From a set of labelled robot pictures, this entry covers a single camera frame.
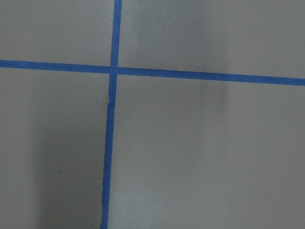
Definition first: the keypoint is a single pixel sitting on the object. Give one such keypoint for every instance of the blue tape strip lengthwise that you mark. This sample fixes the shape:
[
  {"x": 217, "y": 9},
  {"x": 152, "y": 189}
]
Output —
[{"x": 106, "y": 181}]

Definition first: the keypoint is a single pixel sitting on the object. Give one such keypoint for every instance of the blue tape strip crosswise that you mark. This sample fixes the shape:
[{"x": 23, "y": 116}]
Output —
[{"x": 48, "y": 66}]

